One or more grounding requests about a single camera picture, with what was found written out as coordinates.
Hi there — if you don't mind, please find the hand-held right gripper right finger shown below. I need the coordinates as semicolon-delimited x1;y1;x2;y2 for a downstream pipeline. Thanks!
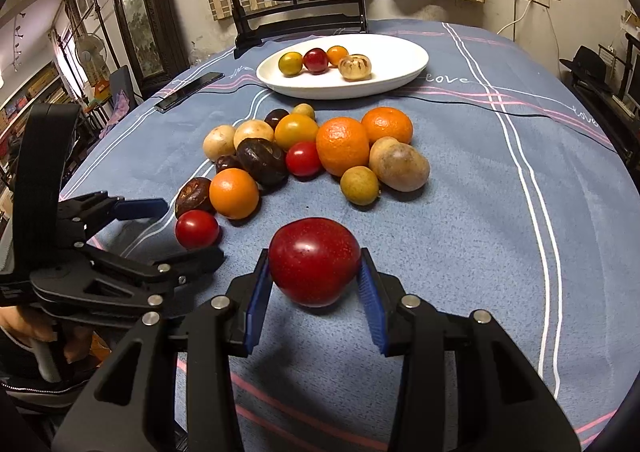
357;247;583;452

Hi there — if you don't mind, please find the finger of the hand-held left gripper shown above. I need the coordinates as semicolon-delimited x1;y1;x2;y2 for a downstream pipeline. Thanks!
56;191;169;249
30;244;225;330

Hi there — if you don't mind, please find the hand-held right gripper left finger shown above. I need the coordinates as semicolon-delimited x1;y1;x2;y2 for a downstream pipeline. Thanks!
50;248;275;452

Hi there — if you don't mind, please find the dark brown mangosteen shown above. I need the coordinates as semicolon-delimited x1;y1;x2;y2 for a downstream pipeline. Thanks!
236;137;289;189
174;177;215;219

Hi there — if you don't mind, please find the large red apple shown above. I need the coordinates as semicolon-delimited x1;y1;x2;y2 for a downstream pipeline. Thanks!
268;218;362;309

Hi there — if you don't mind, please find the small orange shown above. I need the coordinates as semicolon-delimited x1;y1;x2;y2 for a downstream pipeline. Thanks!
209;168;261;221

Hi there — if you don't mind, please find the small dark purple fruit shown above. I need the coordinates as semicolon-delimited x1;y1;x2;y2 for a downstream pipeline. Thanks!
215;155;245;175
263;108;291;130

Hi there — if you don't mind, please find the tan round fruit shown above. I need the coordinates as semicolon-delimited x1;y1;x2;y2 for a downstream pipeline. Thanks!
202;125;237;161
233;119;275;150

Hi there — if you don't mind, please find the green-yellow round fruit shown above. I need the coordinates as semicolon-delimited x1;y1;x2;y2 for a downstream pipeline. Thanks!
340;166;381;206

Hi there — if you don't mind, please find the tan potato-shaped fruit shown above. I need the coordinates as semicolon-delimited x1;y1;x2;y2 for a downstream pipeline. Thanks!
369;136;431;193

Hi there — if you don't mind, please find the white oval plate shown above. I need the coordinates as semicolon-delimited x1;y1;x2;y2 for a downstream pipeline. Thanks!
256;34;430;100

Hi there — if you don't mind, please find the person's left hand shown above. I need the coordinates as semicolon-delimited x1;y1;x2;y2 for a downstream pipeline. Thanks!
0;306;98;365

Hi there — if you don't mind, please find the bookshelf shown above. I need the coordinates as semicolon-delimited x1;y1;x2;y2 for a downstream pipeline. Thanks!
0;59;71;173

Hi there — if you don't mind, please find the purple cloth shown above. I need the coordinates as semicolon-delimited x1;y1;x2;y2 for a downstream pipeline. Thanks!
107;92;133;133

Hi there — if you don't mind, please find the black remote control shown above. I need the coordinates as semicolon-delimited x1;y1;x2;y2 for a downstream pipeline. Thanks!
154;72;225;113

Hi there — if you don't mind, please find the white standing fan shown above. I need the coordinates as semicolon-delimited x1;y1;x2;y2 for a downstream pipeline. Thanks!
75;33;108;82

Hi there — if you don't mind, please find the blue striped tablecloth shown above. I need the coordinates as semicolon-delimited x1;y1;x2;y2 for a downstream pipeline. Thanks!
50;19;640;452

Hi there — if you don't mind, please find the yellow tomato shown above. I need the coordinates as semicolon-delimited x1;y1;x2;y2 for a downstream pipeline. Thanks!
274;114;320;151

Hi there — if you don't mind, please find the black floor stand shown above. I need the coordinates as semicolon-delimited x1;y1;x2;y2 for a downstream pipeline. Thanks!
86;0;120;77

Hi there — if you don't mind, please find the flat mandarin orange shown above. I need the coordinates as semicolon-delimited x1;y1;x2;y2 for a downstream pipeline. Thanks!
361;106;414;145

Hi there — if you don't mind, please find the dark wood framed painting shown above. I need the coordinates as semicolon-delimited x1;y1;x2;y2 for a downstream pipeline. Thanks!
106;0;193;100

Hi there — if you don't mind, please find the yellow-green cherry tomato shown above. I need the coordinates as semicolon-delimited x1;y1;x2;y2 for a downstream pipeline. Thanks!
278;52;304;77

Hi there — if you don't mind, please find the dark red cherry tomato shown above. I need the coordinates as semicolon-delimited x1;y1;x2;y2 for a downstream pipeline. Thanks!
303;48;329;75

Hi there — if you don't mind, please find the beige ribbed round fruit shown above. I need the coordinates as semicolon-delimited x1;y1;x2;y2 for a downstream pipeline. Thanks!
338;54;373;82

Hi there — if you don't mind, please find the dark wooden cabinet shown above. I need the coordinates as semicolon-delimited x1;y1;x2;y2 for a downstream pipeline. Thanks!
565;72;640;173

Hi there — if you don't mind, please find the black hat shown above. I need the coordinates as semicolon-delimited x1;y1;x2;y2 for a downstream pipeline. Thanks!
559;46;613;82

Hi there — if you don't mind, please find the black monitor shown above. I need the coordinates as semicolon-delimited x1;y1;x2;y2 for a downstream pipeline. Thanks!
625;34;640;105

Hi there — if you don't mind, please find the white power cable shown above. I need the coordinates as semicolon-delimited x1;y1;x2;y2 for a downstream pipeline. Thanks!
497;0;533;37

